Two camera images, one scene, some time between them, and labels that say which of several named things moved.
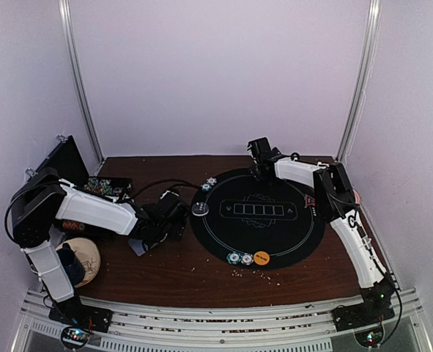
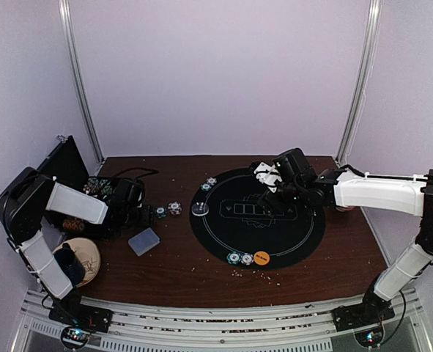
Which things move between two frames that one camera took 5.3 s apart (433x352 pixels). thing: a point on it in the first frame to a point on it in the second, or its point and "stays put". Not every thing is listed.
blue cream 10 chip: x=212 y=180 stays put
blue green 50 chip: x=206 y=187 stays put
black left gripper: x=178 y=231 to x=148 y=217
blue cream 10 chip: x=247 y=259 stays put
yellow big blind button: x=261 y=258 stays put
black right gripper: x=253 y=169 to x=263 y=204
